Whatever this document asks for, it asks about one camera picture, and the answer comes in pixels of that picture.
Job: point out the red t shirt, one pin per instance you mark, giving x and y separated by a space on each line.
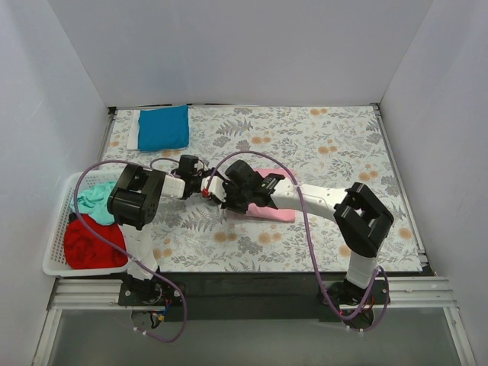
85 251

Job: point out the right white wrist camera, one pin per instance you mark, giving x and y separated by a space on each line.
213 188

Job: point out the teal t shirt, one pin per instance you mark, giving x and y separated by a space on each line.
93 202

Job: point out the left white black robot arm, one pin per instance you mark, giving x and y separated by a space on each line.
134 201

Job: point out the folded blue t shirt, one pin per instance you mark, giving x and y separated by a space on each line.
164 128

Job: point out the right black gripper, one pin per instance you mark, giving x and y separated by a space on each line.
236 202

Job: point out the aluminium frame rail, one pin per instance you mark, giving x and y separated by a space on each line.
85 294

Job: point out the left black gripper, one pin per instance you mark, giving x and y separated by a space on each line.
192 185

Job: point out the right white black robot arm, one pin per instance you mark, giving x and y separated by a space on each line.
363 220

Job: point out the white plastic laundry basket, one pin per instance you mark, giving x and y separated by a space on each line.
54 260

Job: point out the pink t shirt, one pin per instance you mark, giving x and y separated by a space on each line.
274 213

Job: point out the floral table cloth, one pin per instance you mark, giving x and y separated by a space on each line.
324 146

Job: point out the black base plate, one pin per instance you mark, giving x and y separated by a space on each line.
251 295

